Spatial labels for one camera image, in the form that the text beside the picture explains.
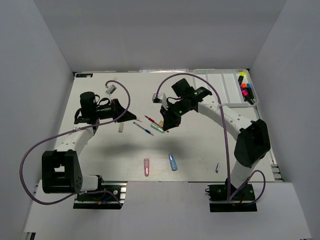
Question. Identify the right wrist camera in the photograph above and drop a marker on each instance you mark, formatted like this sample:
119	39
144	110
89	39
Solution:
160	98

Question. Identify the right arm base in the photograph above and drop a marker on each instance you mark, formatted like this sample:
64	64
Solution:
242	202

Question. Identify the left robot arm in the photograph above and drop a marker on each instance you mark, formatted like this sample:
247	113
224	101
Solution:
61	170

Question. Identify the green stapler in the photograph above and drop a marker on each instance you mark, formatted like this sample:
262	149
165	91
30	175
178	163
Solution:
157	128

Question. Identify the pink highlighter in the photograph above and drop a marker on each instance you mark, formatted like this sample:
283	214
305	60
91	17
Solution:
246	95

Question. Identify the blue stapler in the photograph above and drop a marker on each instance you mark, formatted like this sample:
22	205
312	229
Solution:
172	162

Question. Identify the blue label sticker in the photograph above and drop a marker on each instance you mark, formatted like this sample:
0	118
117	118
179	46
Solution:
84	75

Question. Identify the red pen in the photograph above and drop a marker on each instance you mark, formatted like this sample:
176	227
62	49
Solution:
151	120

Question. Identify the beige eraser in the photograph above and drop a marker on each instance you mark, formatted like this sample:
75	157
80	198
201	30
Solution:
121	127

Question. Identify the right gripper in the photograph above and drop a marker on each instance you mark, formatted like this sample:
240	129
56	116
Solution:
170	121

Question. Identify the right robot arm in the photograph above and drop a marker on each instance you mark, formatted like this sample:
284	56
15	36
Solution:
252	141

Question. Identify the pink stapler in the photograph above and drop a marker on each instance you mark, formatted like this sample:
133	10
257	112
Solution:
146	165

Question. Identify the blue highlighter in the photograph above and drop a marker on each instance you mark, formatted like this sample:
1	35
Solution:
249	89

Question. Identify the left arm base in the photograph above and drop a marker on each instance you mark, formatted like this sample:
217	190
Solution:
108	196

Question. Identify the white divided tray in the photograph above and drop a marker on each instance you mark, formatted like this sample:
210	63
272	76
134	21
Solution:
225	81

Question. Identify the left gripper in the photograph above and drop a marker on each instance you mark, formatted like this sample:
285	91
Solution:
116	109

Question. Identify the blue pen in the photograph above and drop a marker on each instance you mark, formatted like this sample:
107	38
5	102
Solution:
144	129

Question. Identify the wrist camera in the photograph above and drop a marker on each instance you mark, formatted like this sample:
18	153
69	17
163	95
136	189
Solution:
160	98
110	89

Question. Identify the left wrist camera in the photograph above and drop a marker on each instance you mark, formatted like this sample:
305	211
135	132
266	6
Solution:
110	89

